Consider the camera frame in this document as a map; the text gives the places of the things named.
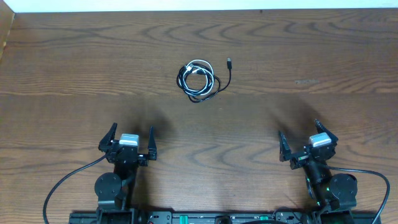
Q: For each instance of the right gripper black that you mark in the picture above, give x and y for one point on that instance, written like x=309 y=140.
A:
x=310 y=155

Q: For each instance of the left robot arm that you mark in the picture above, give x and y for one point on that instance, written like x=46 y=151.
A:
x=114 y=189

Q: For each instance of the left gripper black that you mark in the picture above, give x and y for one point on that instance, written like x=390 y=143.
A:
x=127 y=153

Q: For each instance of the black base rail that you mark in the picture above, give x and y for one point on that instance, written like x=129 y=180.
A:
x=192 y=217

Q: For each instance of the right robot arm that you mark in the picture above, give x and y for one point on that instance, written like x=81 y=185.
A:
x=335 y=194

